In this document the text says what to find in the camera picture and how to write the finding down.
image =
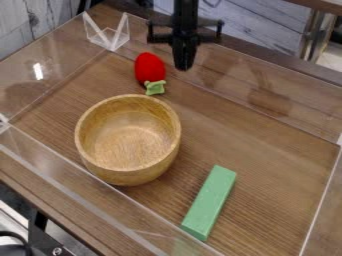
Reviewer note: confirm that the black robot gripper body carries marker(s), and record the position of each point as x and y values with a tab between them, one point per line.
184	31

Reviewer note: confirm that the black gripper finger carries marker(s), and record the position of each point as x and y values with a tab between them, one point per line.
189	51
177	53

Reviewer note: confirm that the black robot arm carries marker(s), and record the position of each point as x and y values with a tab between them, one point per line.
184	14

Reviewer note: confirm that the red plush strawberry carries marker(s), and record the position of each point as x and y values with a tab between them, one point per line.
149	73

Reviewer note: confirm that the metal table leg background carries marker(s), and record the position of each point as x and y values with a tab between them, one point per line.
316	35

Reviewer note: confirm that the round wooden bowl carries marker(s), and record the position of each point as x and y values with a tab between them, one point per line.
127	138

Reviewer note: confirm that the green rectangular block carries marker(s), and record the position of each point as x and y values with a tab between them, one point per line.
204	210

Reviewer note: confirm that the clear acrylic corner bracket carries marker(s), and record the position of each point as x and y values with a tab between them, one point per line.
108	38

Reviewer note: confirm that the clear acrylic tray wall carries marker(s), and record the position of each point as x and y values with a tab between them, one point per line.
110	223

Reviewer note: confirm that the black table frame leg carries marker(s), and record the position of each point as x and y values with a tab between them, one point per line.
44	245

